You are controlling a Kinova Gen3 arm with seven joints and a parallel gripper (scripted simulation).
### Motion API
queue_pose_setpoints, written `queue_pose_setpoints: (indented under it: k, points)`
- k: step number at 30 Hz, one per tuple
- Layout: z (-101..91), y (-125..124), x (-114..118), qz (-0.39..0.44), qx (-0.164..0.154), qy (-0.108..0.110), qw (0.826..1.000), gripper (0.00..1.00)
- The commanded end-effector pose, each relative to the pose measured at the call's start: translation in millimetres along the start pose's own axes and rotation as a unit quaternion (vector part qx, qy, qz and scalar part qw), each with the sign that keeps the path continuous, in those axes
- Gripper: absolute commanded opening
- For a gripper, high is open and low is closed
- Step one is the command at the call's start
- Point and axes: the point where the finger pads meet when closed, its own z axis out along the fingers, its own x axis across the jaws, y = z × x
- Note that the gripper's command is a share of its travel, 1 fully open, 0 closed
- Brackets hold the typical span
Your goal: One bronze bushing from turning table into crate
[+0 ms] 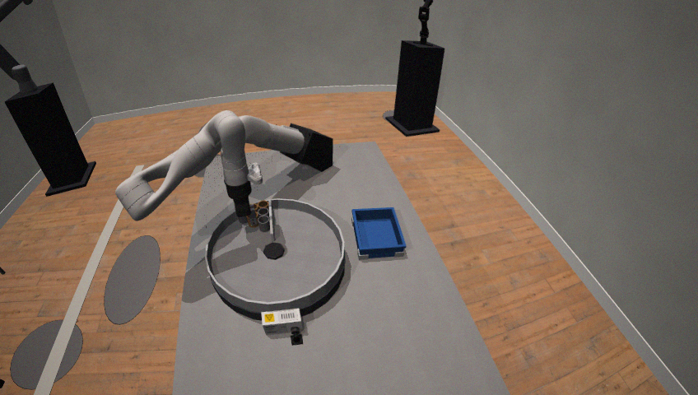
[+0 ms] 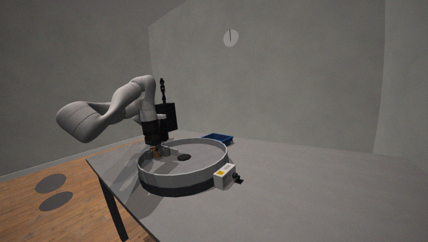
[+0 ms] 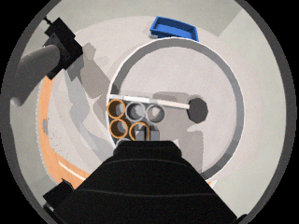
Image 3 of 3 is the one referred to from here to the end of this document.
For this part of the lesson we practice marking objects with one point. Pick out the blue plastic crate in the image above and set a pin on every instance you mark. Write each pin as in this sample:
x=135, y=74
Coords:
x=177, y=29

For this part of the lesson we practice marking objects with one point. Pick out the bronze bushing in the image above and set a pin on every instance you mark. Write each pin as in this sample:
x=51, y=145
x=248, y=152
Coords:
x=111, y=107
x=113, y=128
x=132, y=129

